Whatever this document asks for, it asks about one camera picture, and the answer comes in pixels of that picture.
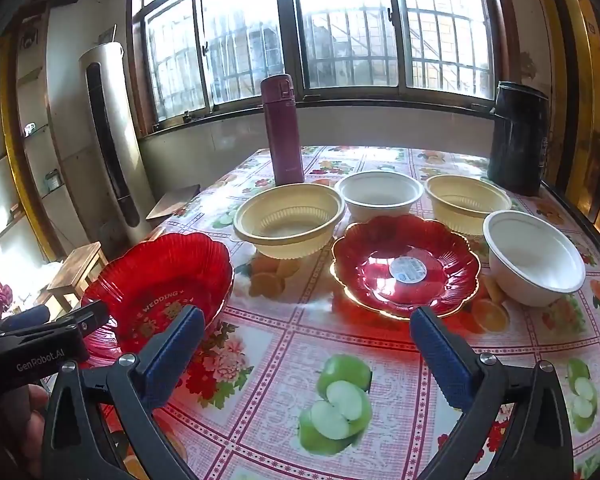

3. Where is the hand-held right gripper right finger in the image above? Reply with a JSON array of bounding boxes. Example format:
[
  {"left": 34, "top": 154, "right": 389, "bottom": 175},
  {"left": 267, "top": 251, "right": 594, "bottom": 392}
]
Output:
[{"left": 409, "top": 306, "right": 576, "bottom": 480}]

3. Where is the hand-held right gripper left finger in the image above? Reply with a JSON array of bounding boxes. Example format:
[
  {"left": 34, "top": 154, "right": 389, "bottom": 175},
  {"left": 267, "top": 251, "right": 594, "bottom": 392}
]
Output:
[{"left": 40, "top": 304, "right": 206, "bottom": 480}]

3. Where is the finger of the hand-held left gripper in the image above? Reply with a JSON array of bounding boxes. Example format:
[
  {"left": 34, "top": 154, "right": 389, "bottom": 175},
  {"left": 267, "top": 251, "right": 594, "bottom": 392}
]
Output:
[
  {"left": 40, "top": 300, "right": 112, "bottom": 348},
  {"left": 0, "top": 304, "right": 51, "bottom": 333}
]

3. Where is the red plate with gold lettering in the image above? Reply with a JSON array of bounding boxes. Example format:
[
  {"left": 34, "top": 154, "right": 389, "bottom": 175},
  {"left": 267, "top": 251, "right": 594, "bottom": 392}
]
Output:
[{"left": 80, "top": 232, "right": 234, "bottom": 366}]

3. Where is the red plate with round sticker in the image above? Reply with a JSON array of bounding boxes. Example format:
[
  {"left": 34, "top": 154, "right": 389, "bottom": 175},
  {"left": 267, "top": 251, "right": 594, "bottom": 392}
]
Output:
[{"left": 330, "top": 215, "right": 481, "bottom": 320}]

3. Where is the white bowl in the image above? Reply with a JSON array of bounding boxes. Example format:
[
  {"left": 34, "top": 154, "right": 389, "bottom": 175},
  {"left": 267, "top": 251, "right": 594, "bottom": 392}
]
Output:
[
  {"left": 335, "top": 171, "right": 425, "bottom": 223},
  {"left": 482, "top": 210, "right": 587, "bottom": 307}
]

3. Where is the yellow ribbed bowl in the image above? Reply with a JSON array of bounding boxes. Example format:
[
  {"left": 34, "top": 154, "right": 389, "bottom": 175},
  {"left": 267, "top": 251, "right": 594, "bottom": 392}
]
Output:
[
  {"left": 233, "top": 183, "right": 347, "bottom": 260},
  {"left": 425, "top": 175, "right": 513, "bottom": 237}
]

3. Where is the person's left hand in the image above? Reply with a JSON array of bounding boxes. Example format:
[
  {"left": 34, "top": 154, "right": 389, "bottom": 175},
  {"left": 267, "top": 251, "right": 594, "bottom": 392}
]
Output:
[{"left": 0, "top": 384, "right": 50, "bottom": 461}]

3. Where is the wooden stool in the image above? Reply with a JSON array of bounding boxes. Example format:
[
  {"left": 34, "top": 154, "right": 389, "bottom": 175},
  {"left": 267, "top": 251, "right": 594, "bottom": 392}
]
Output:
[
  {"left": 146, "top": 185, "right": 201, "bottom": 221},
  {"left": 46, "top": 241, "right": 110, "bottom": 311}
]

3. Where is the fruit-print tablecloth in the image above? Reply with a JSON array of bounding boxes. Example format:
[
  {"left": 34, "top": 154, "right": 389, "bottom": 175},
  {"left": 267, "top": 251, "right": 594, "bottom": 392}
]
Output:
[{"left": 95, "top": 145, "right": 600, "bottom": 480}]

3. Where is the tower air conditioner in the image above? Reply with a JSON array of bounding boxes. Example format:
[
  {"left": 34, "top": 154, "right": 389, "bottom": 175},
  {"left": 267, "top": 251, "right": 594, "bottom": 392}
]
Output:
[{"left": 78, "top": 41, "right": 156, "bottom": 231}]

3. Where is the black cylindrical container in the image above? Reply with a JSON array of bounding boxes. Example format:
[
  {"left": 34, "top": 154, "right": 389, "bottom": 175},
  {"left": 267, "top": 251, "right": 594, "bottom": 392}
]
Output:
[{"left": 486, "top": 81, "right": 551, "bottom": 197}]

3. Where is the maroon thermos bottle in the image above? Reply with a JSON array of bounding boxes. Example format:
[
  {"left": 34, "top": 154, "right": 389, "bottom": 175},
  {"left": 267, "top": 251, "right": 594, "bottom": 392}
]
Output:
[{"left": 260, "top": 74, "right": 306, "bottom": 187}]

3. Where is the yellow-framed wooden cabinet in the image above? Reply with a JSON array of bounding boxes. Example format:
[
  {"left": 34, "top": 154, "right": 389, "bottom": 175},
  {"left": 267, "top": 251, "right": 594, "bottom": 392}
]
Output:
[{"left": 540, "top": 0, "right": 600, "bottom": 241}]

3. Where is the barred window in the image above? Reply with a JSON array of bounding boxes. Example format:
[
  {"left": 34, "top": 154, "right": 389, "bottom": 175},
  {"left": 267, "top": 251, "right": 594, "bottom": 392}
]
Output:
[{"left": 127, "top": 0, "right": 511, "bottom": 136}]

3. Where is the wall shelf cabinet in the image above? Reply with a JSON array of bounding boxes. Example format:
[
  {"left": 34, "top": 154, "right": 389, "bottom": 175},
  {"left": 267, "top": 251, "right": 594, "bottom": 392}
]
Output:
[{"left": 0, "top": 10, "right": 96, "bottom": 261}]

